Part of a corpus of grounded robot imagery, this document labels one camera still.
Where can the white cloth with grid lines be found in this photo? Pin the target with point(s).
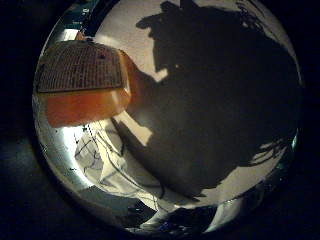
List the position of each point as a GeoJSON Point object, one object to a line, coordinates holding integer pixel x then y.
{"type": "Point", "coordinates": [110, 166]}

